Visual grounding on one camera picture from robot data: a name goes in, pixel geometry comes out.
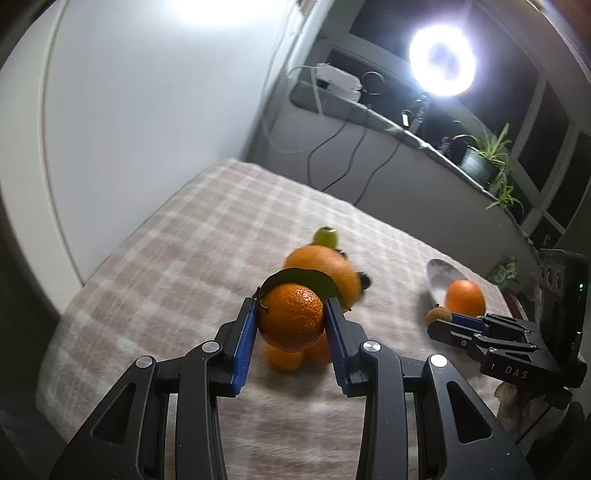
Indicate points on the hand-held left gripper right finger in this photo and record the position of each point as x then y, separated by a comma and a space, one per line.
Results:
337, 341

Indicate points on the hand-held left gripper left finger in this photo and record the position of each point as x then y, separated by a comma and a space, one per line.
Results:
244, 337

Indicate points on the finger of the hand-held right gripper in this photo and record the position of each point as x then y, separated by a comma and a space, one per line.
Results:
450, 333
508, 323

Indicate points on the brown longan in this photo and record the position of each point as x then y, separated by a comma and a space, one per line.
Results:
438, 315

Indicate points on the small mandarin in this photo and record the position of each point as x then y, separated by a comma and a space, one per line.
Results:
284, 362
319, 353

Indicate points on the round orange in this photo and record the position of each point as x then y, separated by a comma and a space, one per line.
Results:
465, 299

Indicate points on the mandarin with green leaf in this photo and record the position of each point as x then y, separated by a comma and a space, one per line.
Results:
291, 318

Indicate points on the white floral plate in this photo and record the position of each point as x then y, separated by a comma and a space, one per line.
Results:
436, 277

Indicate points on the large orange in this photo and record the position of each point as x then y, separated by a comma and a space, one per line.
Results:
314, 257

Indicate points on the green grape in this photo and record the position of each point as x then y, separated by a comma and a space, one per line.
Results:
325, 236

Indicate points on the person's right hand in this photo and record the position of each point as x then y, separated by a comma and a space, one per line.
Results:
510, 408

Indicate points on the green snack packet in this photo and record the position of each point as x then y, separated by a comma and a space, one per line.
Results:
504, 270

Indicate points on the plaid blanket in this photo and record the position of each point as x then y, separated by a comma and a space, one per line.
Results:
184, 240

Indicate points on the potted spider plant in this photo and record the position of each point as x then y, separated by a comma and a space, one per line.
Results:
482, 159

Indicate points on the small flowering plant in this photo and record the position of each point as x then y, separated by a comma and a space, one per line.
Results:
445, 145

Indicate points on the white power strip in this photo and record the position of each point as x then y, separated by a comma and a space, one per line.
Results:
339, 81

